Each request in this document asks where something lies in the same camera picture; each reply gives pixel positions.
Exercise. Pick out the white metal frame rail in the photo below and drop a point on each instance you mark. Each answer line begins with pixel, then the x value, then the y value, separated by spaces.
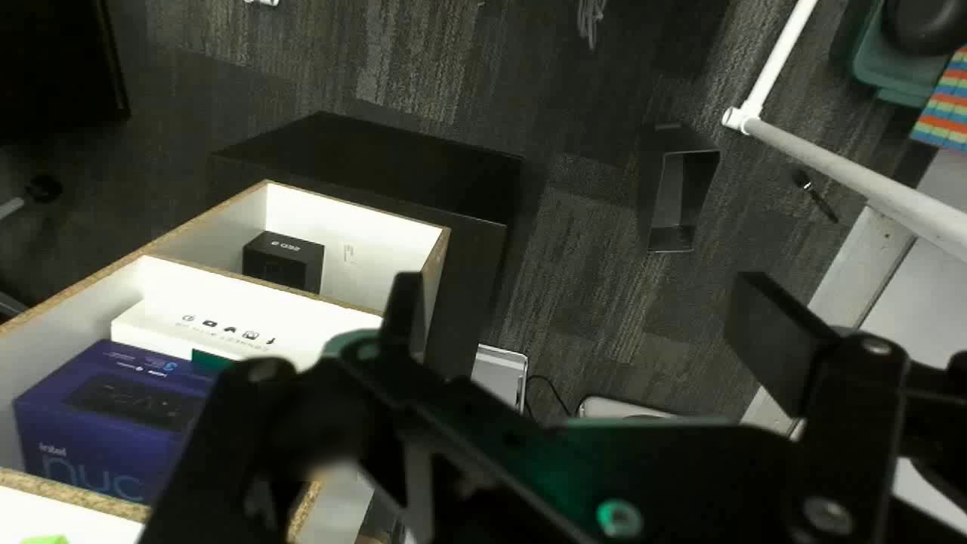
pixel 834 151

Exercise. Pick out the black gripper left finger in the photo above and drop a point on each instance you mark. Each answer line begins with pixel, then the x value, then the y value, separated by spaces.
pixel 406 311

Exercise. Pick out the small black cube box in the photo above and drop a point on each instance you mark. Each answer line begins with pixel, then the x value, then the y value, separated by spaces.
pixel 283 261

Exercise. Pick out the teal plastic tray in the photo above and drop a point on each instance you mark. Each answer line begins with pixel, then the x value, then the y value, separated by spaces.
pixel 887 71

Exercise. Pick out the dark black cabinet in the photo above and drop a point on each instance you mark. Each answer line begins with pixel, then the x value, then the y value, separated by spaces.
pixel 402 171

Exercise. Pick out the green block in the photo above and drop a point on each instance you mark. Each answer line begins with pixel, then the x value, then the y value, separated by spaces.
pixel 45 538

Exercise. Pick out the open black box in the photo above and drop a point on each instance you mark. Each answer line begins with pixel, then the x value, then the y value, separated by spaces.
pixel 682 196

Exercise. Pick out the blue Intel NUC box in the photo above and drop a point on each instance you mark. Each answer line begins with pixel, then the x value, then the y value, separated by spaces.
pixel 101 423

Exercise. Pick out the white cabinet with wooden edges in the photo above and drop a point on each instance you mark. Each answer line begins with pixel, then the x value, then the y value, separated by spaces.
pixel 334 244

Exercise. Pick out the white flat product box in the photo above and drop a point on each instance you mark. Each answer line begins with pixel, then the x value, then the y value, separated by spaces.
pixel 244 326

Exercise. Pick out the rainbow striped cloth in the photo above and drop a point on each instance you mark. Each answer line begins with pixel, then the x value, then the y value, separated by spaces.
pixel 944 106

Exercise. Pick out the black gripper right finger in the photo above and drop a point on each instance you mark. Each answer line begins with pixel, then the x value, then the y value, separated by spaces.
pixel 776 335

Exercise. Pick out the small teal card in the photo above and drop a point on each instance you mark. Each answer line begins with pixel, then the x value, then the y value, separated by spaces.
pixel 210 360

